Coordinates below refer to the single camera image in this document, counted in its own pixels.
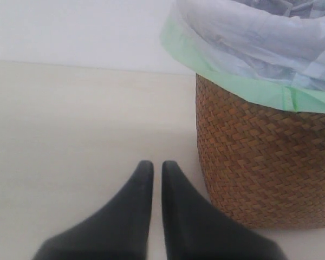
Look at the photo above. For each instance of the brown woven wicker basket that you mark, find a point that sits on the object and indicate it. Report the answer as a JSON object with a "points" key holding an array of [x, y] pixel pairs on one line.
{"points": [[263, 167]]}

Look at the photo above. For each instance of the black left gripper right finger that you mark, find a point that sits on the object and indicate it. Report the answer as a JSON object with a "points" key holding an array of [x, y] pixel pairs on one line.
{"points": [[195, 229]]}

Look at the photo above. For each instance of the white and green bin liner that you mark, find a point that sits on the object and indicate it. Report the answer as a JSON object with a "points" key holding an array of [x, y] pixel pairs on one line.
{"points": [[270, 53]]}

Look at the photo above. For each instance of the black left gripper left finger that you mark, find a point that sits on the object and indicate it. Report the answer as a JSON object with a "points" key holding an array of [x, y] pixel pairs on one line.
{"points": [[119, 230]]}

